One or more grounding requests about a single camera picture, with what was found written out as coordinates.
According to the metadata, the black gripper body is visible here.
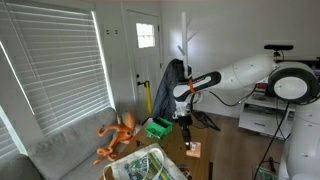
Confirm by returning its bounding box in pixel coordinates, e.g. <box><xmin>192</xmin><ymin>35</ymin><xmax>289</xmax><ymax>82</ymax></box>
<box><xmin>179</xmin><ymin>114</ymin><xmax>195</xmax><ymax>131</ymax></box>

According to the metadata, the wooden table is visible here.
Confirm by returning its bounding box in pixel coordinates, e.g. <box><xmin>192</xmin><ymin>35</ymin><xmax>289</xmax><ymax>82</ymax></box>
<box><xmin>101</xmin><ymin>117</ymin><xmax>213</xmax><ymax>180</ymax></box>

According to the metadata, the green plastic bin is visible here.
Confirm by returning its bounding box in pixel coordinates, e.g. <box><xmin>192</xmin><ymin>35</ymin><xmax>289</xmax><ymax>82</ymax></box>
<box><xmin>144</xmin><ymin>116</ymin><xmax>174</xmax><ymax>140</ymax></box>

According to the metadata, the red patterned pouch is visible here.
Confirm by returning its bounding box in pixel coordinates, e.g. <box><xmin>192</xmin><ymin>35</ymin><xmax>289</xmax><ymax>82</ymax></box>
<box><xmin>177</xmin><ymin>163</ymin><xmax>194</xmax><ymax>180</ymax></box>

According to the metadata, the dark vest jacket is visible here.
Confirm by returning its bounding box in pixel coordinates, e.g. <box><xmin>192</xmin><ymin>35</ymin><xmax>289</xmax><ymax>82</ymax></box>
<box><xmin>151</xmin><ymin>58</ymin><xmax>193</xmax><ymax>123</ymax></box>

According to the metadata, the yellow pole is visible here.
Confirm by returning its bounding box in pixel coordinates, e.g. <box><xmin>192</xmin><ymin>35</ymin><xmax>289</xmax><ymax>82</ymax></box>
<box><xmin>136</xmin><ymin>80</ymin><xmax>154</xmax><ymax>117</ymax></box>

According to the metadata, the white printed tote bag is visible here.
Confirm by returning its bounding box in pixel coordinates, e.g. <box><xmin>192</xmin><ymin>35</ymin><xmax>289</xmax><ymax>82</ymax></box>
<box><xmin>102</xmin><ymin>142</ymin><xmax>189</xmax><ymax>180</ymax></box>

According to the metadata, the orange octopus plush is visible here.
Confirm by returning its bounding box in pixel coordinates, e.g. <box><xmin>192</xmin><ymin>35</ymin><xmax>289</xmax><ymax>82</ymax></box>
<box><xmin>92</xmin><ymin>110</ymin><xmax>137</xmax><ymax>166</ymax></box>

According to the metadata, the white door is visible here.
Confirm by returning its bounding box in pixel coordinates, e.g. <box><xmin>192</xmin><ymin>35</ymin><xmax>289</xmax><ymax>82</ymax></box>
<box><xmin>124</xmin><ymin>8</ymin><xmax>165</xmax><ymax>125</ymax></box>

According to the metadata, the white shelf cabinet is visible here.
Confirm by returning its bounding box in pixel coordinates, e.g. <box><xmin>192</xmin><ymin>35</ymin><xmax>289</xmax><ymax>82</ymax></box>
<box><xmin>237</xmin><ymin>79</ymin><xmax>298</xmax><ymax>141</ymax></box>

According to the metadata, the white coat rack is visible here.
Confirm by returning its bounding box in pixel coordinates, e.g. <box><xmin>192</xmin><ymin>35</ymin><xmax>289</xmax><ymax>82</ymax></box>
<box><xmin>176</xmin><ymin>11</ymin><xmax>200</xmax><ymax>81</ymax></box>

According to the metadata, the green white box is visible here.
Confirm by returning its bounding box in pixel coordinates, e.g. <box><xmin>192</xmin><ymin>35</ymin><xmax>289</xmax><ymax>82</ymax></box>
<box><xmin>254</xmin><ymin>164</ymin><xmax>280</xmax><ymax>180</ymax></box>

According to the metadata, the grey couch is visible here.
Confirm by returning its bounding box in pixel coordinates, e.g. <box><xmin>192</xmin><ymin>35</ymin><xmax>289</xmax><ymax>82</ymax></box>
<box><xmin>0</xmin><ymin>106</ymin><xmax>148</xmax><ymax>180</ymax></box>

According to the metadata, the wide white window blind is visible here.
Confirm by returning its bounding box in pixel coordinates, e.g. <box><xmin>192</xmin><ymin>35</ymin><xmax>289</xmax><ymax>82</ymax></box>
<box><xmin>0</xmin><ymin>1</ymin><xmax>113</xmax><ymax>138</ymax></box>

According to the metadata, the narrow white window blind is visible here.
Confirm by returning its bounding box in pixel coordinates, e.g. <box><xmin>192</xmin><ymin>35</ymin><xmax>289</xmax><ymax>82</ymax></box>
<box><xmin>0</xmin><ymin>105</ymin><xmax>22</xmax><ymax>162</ymax></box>

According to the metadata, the black wrist cable bundle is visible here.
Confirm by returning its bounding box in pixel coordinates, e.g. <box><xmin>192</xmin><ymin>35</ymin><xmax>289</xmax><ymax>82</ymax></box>
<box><xmin>191</xmin><ymin>84</ymin><xmax>258</xmax><ymax>132</ymax></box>

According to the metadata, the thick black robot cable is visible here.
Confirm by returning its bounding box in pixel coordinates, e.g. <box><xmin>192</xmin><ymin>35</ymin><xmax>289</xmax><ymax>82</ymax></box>
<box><xmin>252</xmin><ymin>101</ymin><xmax>292</xmax><ymax>180</ymax></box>

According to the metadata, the black stereo camera bar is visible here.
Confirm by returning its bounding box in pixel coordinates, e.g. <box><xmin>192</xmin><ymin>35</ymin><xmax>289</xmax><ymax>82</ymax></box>
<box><xmin>263</xmin><ymin>43</ymin><xmax>295</xmax><ymax>60</ymax></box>

